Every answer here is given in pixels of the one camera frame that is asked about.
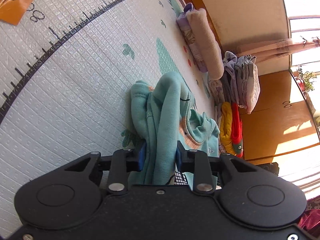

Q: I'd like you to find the purple patterned folded cloth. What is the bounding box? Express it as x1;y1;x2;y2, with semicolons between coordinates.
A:
176;3;208;73

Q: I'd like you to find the printed foam play mat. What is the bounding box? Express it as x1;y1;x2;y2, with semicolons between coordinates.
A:
1;0;214;237

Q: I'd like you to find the beige folded towel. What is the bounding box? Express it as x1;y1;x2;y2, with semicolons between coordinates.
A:
186;8;224;80

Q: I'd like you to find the colourful clothes pile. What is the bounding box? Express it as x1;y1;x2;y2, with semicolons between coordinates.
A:
208;51;260;158

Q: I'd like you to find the green potted plant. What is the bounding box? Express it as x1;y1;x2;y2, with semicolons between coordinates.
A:
297;66;317;93

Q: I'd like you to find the wooden cabinet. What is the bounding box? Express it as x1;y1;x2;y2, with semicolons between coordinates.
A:
240;70;319;164

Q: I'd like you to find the teal lion print garment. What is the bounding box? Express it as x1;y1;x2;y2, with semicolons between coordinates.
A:
129;72;220;185

